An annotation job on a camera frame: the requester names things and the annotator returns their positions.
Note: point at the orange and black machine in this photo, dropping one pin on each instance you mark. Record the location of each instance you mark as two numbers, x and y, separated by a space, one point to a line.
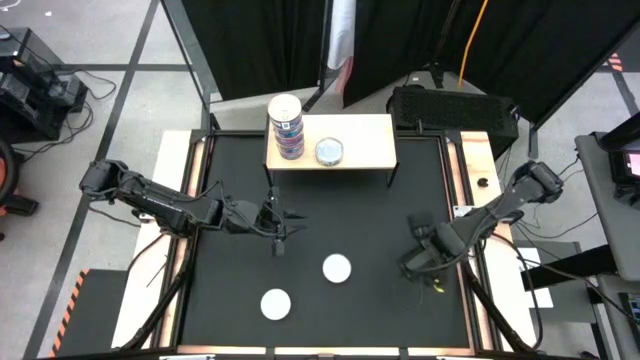
6 170

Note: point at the gray desk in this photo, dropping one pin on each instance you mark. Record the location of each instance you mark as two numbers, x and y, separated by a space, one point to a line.
600 220
612 325

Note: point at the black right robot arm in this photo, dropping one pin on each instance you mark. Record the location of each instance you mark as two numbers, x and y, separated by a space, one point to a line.
510 205

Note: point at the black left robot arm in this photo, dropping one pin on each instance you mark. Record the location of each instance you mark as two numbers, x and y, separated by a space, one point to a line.
145 197

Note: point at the red label seafood can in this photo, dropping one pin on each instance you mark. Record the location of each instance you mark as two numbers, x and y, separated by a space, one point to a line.
337 268

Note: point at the silver aluminium profile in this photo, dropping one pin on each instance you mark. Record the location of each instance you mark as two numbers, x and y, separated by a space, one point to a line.
465 358
187 357

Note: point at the black equipment rack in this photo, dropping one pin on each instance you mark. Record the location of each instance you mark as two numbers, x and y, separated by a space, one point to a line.
35 100

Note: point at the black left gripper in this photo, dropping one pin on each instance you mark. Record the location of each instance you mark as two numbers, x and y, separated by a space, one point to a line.
241 217

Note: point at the black hazard striped floor mat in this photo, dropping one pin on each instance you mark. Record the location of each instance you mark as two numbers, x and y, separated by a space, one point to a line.
616 62
95 310

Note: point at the black desktop device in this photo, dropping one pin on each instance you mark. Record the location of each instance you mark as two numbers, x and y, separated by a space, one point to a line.
620 150

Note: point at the black perforated case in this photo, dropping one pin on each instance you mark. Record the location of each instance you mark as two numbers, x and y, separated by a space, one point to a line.
450 112

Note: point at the black curtain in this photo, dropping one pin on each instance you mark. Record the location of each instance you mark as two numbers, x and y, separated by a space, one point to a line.
250 45
540 50

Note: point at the white paper sheet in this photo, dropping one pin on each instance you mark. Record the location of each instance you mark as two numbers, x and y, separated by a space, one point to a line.
544 299

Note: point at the black edge clamp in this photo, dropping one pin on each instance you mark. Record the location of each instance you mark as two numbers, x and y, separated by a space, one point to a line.
270 354
404 354

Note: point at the black floor bar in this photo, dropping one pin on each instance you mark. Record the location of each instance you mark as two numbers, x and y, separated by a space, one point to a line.
575 266

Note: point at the black table mat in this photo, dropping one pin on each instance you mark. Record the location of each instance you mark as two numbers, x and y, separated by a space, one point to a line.
350 320

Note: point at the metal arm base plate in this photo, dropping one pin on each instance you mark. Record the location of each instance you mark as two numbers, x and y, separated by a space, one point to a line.
142 217
461 211

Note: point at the black stand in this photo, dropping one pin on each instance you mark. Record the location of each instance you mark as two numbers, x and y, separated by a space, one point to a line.
439 70
314 100

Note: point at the black keyboard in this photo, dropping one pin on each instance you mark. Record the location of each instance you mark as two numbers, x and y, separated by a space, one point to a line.
631 310

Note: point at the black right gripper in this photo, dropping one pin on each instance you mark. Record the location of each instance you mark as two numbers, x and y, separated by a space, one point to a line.
447 242

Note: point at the wooden shelf with black legs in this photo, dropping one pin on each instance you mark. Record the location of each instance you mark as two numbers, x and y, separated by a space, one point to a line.
365 142

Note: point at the green label seafood can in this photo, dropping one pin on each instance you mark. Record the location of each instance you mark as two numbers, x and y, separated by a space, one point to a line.
329 150
275 304

